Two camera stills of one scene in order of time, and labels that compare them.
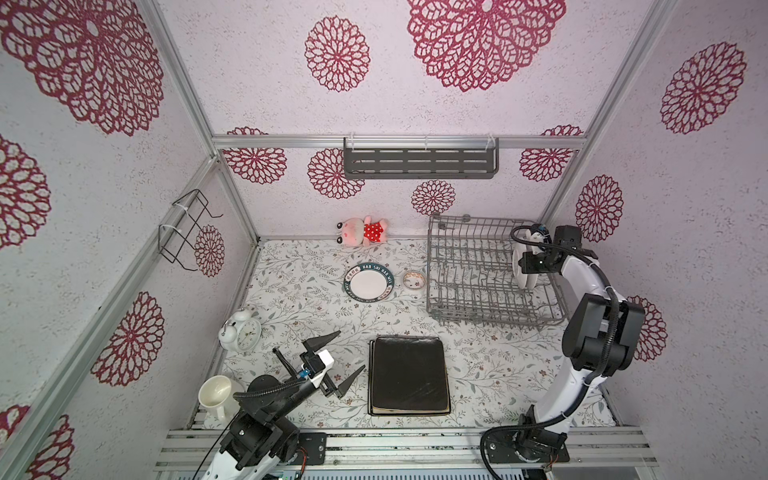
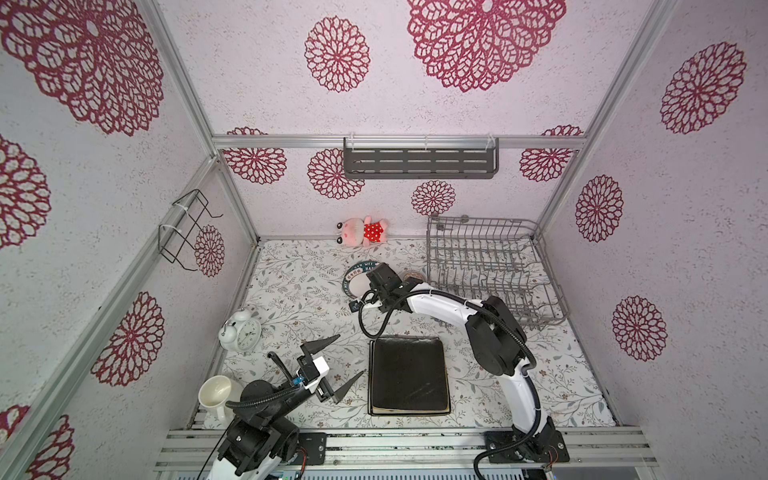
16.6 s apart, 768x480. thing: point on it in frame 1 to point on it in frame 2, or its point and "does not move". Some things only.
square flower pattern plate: (376, 411) does not move
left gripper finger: (315, 343) does not move
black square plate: (407, 371) does not move
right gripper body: (537, 263) to (383, 301)
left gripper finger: (344, 387) does not move
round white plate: (532, 280) to (356, 281)
